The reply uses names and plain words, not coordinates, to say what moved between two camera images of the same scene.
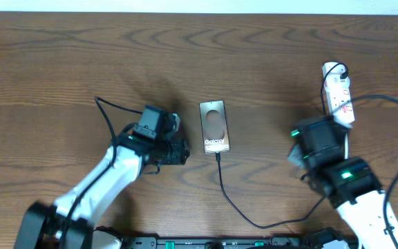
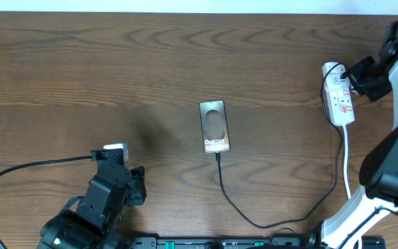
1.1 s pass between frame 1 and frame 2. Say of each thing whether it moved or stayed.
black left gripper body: moved
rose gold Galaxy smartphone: stayed
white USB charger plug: stayed
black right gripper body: moved
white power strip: stayed
